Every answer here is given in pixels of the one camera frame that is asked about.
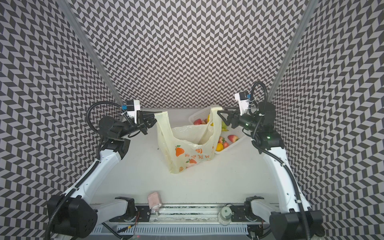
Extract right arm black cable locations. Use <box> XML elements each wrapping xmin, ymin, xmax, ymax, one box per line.
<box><xmin>248</xmin><ymin>80</ymin><xmax>311</xmax><ymax>240</ymax></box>

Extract pink cloth pad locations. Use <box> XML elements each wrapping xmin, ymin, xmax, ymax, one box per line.
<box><xmin>147</xmin><ymin>192</ymin><xmax>163</xmax><ymax>212</ymax></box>

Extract white plastic basket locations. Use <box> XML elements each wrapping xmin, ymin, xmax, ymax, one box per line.
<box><xmin>189</xmin><ymin>105</ymin><xmax>247</xmax><ymax>154</ymax></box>

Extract yellow fake mango small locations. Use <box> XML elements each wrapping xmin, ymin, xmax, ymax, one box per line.
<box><xmin>216</xmin><ymin>143</ymin><xmax>224</xmax><ymax>152</ymax></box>

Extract white green small bottle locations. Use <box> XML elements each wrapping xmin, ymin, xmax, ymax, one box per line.
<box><xmin>218</xmin><ymin>206</ymin><xmax>233</xmax><ymax>226</ymax></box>

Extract aluminium corner post left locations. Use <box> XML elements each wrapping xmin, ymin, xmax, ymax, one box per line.
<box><xmin>56</xmin><ymin>0</ymin><xmax>123</xmax><ymax>104</ymax></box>

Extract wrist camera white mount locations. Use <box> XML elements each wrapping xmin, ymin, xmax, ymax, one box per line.
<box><xmin>234</xmin><ymin>92</ymin><xmax>250</xmax><ymax>116</ymax></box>
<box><xmin>121</xmin><ymin>100</ymin><xmax>141</xmax><ymax>124</ymax></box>

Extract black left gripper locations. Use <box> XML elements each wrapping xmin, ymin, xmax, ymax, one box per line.
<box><xmin>117</xmin><ymin>108</ymin><xmax>164</xmax><ymax>138</ymax></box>

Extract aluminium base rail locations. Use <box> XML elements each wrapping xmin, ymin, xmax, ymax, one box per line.
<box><xmin>110</xmin><ymin>204</ymin><xmax>263</xmax><ymax>225</ymax></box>

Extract translucent cream plastic bag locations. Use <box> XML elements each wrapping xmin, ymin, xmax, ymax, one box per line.
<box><xmin>155</xmin><ymin>107</ymin><xmax>223</xmax><ymax>174</ymax></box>

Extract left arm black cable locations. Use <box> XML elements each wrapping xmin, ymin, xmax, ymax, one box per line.
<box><xmin>44</xmin><ymin>101</ymin><xmax>133</xmax><ymax>240</ymax></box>

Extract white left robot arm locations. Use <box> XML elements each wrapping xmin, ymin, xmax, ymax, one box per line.
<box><xmin>44</xmin><ymin>111</ymin><xmax>157</xmax><ymax>240</ymax></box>

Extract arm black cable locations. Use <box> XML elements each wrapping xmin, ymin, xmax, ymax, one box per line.
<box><xmin>44</xmin><ymin>101</ymin><xmax>133</xmax><ymax>240</ymax></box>
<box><xmin>248</xmin><ymin>80</ymin><xmax>311</xmax><ymax>240</ymax></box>

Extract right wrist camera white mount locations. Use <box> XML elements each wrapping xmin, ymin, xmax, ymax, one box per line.
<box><xmin>234</xmin><ymin>92</ymin><xmax>250</xmax><ymax>116</ymax></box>

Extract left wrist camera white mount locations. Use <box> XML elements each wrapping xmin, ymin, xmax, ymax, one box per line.
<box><xmin>121</xmin><ymin>100</ymin><xmax>141</xmax><ymax>124</ymax></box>

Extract yellow fake banana bunch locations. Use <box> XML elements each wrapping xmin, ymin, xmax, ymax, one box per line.
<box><xmin>221</xmin><ymin>121</ymin><xmax>228</xmax><ymax>132</ymax></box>

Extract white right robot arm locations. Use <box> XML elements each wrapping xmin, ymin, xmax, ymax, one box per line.
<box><xmin>218</xmin><ymin>103</ymin><xmax>323</xmax><ymax>240</ymax></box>

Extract aluminium corner post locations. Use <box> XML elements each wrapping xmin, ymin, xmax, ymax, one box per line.
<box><xmin>268</xmin><ymin>0</ymin><xmax>319</xmax><ymax>102</ymax></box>
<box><xmin>56</xmin><ymin>0</ymin><xmax>123</xmax><ymax>104</ymax></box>

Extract aluminium corner post right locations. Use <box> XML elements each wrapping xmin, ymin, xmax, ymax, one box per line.
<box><xmin>268</xmin><ymin>0</ymin><xmax>319</xmax><ymax>102</ymax></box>

